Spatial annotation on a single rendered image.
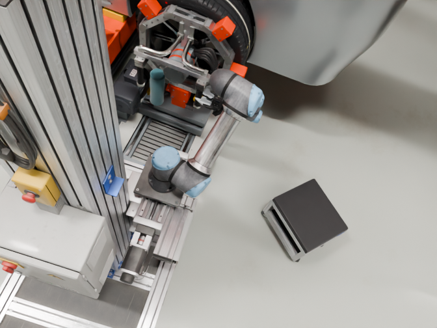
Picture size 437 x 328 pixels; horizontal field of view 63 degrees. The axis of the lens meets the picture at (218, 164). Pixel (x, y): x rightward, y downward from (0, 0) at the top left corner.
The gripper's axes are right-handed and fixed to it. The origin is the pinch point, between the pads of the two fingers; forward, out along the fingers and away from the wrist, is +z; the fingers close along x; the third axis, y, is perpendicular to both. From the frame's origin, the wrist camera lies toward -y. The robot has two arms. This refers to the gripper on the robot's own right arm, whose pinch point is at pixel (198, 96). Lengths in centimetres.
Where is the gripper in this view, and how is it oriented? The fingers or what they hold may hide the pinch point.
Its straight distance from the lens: 198.7
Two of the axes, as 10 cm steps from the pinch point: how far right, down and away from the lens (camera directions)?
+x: -3.2, 8.1, -4.9
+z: -9.3, -3.6, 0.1
